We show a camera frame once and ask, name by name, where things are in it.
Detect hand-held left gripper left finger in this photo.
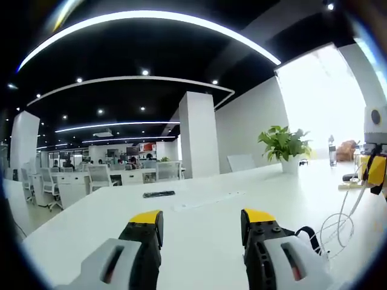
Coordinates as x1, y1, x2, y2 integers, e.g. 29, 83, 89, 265
56, 210, 164, 290

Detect white desktop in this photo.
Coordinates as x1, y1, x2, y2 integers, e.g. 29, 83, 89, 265
21, 158, 387, 290

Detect white square pillar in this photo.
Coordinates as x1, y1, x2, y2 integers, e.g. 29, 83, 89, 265
10, 111, 41, 175
178, 91, 216, 179

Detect potted green plant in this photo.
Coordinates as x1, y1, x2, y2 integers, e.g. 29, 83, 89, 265
257, 125, 313, 175

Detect brown bag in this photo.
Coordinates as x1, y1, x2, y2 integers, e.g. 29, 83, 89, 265
337, 139, 361, 163

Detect white leaning board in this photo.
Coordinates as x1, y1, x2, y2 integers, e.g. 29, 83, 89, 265
226, 153, 258, 173

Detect curved ceiling light strip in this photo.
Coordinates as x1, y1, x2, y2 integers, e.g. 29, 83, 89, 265
16, 10, 282, 73

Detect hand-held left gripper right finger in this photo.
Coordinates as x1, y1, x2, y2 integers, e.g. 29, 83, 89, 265
241, 207, 333, 290

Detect white desk cover plate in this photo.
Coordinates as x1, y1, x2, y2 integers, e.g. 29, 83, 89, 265
172, 190, 246, 211

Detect wooden board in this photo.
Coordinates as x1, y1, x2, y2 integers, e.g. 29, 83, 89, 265
337, 182, 368, 192

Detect row of white office chairs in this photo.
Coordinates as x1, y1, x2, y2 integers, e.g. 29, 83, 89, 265
19, 161, 184, 212

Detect clear bottle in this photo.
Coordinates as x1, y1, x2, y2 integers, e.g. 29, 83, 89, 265
328, 134, 338, 167

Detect white wired earphones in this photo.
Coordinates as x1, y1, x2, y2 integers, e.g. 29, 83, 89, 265
308, 164, 368, 260

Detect black Velcro strap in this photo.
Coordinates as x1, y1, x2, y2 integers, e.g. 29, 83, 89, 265
294, 225, 322, 255

